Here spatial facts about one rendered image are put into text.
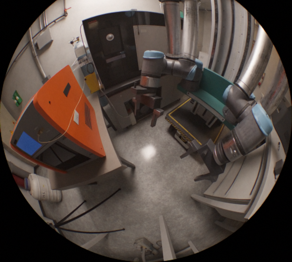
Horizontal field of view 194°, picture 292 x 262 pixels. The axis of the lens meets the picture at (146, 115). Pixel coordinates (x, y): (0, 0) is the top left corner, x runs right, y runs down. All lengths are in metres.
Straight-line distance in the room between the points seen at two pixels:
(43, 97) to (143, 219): 1.36
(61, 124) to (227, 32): 1.07
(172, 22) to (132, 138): 1.36
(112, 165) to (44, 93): 0.42
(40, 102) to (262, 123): 0.51
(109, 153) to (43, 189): 1.60
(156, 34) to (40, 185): 2.48
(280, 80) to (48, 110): 0.85
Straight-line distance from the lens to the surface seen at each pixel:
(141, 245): 1.44
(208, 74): 0.85
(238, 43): 0.87
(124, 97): 0.91
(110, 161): 0.48
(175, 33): 0.69
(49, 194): 1.93
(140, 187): 1.16
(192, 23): 0.53
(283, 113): 1.15
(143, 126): 1.34
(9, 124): 3.26
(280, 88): 0.60
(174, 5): 0.71
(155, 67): 0.37
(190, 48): 0.47
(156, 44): 0.99
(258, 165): 0.87
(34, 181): 1.85
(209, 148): 0.30
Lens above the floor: 1.14
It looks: 51 degrees down
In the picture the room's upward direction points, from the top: 8 degrees counter-clockwise
